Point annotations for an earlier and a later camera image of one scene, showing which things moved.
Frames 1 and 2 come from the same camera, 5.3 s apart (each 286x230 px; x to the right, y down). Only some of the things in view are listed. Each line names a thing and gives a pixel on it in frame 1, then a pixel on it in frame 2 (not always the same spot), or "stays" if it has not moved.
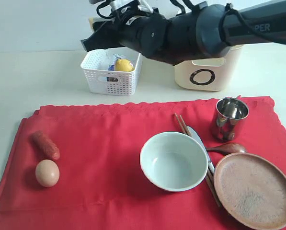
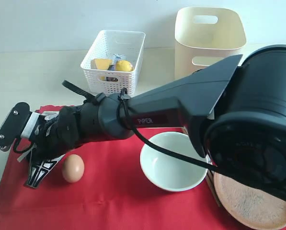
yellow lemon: x=122 y=64 stays
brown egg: x=47 y=173 -> x=73 y=168
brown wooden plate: x=256 y=189 stays
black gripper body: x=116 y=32 -> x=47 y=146
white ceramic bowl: x=174 y=161 stays
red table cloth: x=78 y=167 stays
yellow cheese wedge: x=91 y=21 -> x=100 y=63
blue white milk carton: x=112 y=67 stays
